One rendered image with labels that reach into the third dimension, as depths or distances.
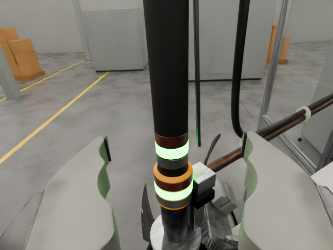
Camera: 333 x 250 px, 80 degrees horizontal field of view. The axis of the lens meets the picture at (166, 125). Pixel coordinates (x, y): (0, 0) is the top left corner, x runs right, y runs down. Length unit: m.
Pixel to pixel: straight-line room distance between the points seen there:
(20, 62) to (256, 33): 7.30
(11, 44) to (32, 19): 6.50
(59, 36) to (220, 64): 10.43
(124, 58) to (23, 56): 3.26
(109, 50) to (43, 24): 7.34
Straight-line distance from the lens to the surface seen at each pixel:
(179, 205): 0.24
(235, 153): 0.30
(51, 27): 14.25
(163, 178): 0.21
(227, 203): 0.79
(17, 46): 8.31
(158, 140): 0.19
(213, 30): 5.72
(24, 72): 8.47
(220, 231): 0.75
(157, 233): 0.31
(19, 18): 15.19
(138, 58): 7.43
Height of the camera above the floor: 1.73
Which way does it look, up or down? 29 degrees down
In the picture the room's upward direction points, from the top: 3 degrees counter-clockwise
